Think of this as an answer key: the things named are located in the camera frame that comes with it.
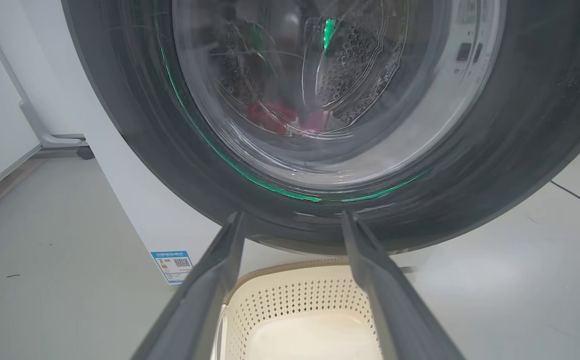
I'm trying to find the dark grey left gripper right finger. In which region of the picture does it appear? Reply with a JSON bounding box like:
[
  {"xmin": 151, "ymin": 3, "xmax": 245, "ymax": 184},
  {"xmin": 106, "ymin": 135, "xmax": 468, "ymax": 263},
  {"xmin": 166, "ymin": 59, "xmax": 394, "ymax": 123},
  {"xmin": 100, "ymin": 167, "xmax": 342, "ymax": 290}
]
[{"xmin": 341, "ymin": 210, "xmax": 465, "ymax": 360}]

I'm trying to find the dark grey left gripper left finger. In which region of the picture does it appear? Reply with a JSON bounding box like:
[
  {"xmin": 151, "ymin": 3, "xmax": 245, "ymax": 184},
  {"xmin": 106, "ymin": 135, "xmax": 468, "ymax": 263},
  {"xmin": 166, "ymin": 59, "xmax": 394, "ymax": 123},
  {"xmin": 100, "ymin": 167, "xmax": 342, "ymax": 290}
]
[{"xmin": 132, "ymin": 211, "xmax": 247, "ymax": 360}]

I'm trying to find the round dark glass washer door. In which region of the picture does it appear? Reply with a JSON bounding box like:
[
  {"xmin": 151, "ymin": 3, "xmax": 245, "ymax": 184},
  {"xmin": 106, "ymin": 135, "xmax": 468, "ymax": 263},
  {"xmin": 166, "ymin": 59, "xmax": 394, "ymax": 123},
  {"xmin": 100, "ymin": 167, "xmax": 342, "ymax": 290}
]
[{"xmin": 61, "ymin": 0, "xmax": 580, "ymax": 256}]

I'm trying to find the red and white garment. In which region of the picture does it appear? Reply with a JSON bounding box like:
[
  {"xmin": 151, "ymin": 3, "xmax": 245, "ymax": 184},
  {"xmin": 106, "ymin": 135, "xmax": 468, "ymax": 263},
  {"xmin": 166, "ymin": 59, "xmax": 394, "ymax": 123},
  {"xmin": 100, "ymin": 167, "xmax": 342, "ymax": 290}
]
[{"xmin": 246, "ymin": 102, "xmax": 330, "ymax": 136}]

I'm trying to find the cream perforated laundry basket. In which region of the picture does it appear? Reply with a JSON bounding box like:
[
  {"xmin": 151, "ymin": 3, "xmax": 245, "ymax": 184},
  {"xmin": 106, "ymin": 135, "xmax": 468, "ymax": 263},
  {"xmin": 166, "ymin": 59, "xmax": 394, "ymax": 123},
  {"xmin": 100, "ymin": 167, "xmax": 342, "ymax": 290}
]
[{"xmin": 212, "ymin": 257, "xmax": 385, "ymax": 360}]

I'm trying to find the blue energy label sticker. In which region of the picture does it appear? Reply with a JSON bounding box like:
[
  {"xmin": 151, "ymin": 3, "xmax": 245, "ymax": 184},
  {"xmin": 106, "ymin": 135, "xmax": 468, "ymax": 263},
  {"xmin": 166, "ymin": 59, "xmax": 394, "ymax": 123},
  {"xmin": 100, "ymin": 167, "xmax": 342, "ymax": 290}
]
[{"xmin": 151, "ymin": 250, "xmax": 194, "ymax": 285}]

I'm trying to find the grey wheeled stand leg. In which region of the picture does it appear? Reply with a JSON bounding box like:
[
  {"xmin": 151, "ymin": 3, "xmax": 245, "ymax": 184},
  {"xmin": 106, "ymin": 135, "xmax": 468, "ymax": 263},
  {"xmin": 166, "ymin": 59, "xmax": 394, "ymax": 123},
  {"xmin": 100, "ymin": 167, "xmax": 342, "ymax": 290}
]
[{"xmin": 0, "ymin": 0, "xmax": 95, "ymax": 161}]

